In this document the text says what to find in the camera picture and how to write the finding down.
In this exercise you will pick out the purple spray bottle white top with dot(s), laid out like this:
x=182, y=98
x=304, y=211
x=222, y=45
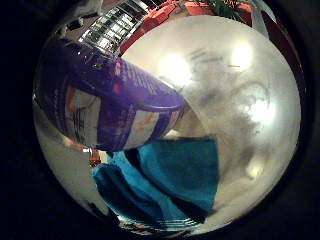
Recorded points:
x=106, y=100

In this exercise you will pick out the black shelving unit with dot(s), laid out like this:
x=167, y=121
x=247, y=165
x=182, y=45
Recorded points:
x=111, y=28

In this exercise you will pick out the blue cloth with white stripes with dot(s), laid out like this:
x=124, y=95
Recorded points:
x=176, y=173

